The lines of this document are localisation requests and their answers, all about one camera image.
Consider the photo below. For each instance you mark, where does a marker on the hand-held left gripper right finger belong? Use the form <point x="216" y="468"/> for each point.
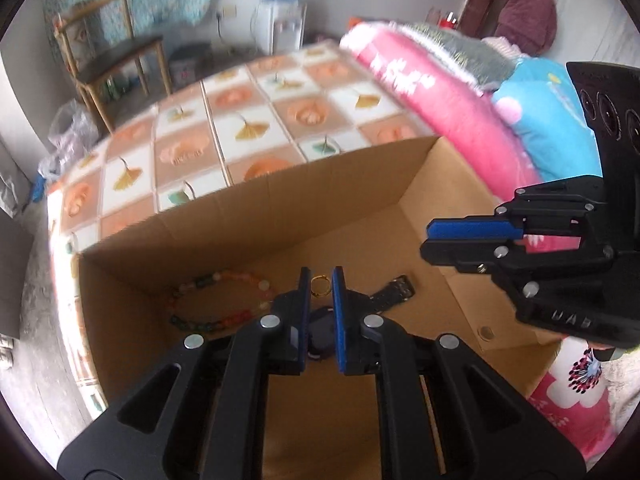
<point x="338" y="320"/>

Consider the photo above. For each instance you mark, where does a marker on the brown cardboard box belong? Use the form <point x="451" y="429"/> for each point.
<point x="350" y="200"/>

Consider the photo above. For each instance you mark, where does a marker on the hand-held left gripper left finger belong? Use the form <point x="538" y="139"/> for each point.
<point x="305" y="320"/>

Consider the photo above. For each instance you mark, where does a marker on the white wall socket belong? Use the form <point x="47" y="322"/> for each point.
<point x="228" y="11"/>

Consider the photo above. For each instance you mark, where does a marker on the blue pillow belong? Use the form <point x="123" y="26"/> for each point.
<point x="550" y="125"/>

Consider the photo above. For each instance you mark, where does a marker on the black wrist watch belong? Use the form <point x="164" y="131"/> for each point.
<point x="395" y="292"/>

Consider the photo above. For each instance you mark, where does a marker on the grey storage box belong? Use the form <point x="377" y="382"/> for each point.
<point x="187" y="65"/>

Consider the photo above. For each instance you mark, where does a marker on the red container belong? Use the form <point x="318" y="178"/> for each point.
<point x="449" y="20"/>

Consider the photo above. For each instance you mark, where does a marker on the white water dispenser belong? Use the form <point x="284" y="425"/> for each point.
<point x="280" y="30"/>

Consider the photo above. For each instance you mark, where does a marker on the black cabinet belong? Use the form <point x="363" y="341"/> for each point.
<point x="15" y="270"/>

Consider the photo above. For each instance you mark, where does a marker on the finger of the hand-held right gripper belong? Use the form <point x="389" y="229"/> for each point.
<point x="470" y="229"/>
<point x="460" y="254"/>

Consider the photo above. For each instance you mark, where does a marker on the wooden chair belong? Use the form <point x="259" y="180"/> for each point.
<point x="120" y="55"/>

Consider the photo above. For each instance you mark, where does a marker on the grey knit cloth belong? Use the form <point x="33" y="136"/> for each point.
<point x="460" y="50"/>

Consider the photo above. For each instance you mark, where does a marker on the clear plastic bag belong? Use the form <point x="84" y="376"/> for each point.
<point x="70" y="130"/>

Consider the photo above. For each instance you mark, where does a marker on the pink floral blanket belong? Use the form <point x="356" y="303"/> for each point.
<point x="440" y="95"/>

